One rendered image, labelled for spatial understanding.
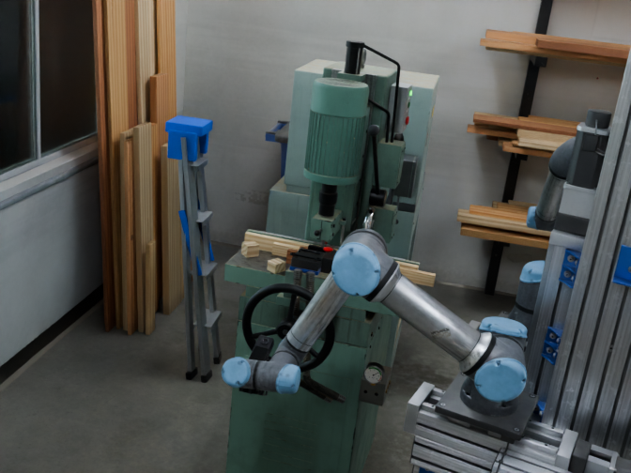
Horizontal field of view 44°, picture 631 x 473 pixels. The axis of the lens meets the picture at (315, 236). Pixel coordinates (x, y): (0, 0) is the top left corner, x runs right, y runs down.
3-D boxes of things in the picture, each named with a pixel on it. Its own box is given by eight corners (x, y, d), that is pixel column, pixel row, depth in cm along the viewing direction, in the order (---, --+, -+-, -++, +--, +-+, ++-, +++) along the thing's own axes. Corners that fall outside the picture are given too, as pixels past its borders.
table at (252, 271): (211, 291, 245) (212, 273, 242) (245, 259, 272) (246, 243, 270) (400, 331, 231) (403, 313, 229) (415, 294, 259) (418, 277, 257)
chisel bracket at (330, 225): (309, 242, 254) (312, 218, 251) (319, 229, 266) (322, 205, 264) (330, 246, 252) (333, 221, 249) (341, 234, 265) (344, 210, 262)
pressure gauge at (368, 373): (361, 387, 244) (364, 363, 241) (363, 381, 248) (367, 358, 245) (380, 391, 243) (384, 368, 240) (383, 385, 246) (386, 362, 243)
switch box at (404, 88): (384, 131, 268) (391, 84, 263) (389, 126, 278) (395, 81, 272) (401, 134, 267) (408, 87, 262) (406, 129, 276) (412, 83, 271)
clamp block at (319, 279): (281, 297, 239) (284, 269, 236) (294, 282, 251) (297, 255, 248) (327, 307, 235) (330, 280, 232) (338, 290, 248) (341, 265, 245)
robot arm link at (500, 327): (518, 360, 205) (529, 314, 200) (519, 386, 192) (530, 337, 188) (472, 352, 207) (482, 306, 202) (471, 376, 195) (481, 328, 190)
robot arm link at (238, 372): (249, 389, 195) (216, 385, 197) (259, 390, 206) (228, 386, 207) (253, 358, 196) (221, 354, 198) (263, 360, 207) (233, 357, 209)
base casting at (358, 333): (236, 319, 256) (238, 295, 253) (287, 262, 309) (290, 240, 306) (368, 349, 247) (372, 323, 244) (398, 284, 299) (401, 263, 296)
